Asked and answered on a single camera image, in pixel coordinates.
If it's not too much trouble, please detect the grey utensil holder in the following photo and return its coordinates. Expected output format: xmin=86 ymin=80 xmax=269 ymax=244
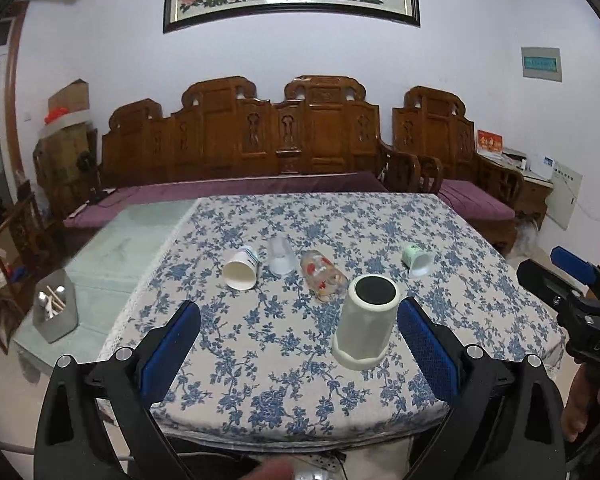
xmin=32 ymin=268 xmax=80 ymax=344

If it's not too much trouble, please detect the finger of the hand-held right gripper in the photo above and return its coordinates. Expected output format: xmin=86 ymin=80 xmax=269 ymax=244
xmin=517 ymin=259 xmax=588 ymax=313
xmin=551 ymin=246 xmax=600 ymax=292

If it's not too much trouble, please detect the carved wooden sofa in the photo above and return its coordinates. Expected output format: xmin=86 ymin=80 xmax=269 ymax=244
xmin=97 ymin=76 xmax=422 ymax=196

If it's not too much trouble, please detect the white cup with black base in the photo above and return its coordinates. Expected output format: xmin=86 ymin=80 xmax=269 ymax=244
xmin=331 ymin=273 xmax=401 ymax=372

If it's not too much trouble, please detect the wall electrical panel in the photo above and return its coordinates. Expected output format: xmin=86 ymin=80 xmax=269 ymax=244
xmin=521 ymin=47 xmax=564 ymax=84

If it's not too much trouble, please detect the purple sofa cushion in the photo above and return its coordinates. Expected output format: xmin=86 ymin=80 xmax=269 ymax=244
xmin=62 ymin=171 xmax=391 ymax=229

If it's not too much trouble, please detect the wooden side chair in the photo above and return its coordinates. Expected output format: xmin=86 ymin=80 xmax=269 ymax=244
xmin=0 ymin=192 xmax=58 ymax=353

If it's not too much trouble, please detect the white wall panel box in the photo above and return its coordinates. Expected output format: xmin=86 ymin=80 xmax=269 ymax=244
xmin=544 ymin=162 xmax=584 ymax=231

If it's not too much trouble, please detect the small white green cup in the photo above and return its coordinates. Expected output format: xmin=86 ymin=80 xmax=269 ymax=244
xmin=401 ymin=242 xmax=436 ymax=278

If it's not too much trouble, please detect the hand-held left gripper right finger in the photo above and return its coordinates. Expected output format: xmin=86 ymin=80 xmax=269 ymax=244
xmin=396 ymin=296 xmax=567 ymax=480

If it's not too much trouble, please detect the white printer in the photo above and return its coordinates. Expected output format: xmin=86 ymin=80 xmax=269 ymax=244
xmin=500 ymin=148 xmax=529 ymax=171

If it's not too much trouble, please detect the white paper cup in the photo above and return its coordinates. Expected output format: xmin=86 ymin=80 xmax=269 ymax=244
xmin=222 ymin=245 xmax=259 ymax=291

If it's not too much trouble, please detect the white floor fan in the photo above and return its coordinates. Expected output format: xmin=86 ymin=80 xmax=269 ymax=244
xmin=514 ymin=216 xmax=540 ymax=257

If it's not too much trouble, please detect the clear plastic cup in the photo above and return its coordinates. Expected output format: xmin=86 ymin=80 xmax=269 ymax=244
xmin=266 ymin=236 xmax=296 ymax=276

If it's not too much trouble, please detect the white box with blue label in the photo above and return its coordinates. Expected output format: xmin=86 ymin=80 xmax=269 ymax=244
xmin=527 ymin=155 xmax=557 ymax=181

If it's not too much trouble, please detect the glass cup with red print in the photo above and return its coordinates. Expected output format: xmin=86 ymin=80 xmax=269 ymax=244
xmin=300 ymin=251 xmax=350 ymax=303

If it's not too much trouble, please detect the carved wooden armchair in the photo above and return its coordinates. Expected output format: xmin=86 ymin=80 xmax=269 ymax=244
xmin=391 ymin=86 xmax=526 ymax=256

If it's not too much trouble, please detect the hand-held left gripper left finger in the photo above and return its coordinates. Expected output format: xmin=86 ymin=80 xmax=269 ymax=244
xmin=34 ymin=301 xmax=202 ymax=480

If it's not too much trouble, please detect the red sign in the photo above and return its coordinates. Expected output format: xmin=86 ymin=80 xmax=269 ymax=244
xmin=476 ymin=130 xmax=504 ymax=154

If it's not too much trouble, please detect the cardboard box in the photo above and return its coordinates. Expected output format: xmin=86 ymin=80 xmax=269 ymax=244
xmin=47 ymin=79 xmax=91 ymax=117

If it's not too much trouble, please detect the person's right hand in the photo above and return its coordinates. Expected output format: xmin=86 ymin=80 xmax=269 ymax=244
xmin=561 ymin=360 xmax=600 ymax=443

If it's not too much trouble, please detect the blue floral tablecloth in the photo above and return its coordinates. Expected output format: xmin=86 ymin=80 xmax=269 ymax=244
xmin=96 ymin=192 xmax=567 ymax=445

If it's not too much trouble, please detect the white power strip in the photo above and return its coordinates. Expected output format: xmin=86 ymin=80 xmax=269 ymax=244
xmin=294 ymin=452 xmax=349 ymax=480

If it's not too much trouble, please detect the purple armchair cushion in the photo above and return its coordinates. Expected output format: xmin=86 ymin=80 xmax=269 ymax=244
xmin=437 ymin=179 xmax=516 ymax=222

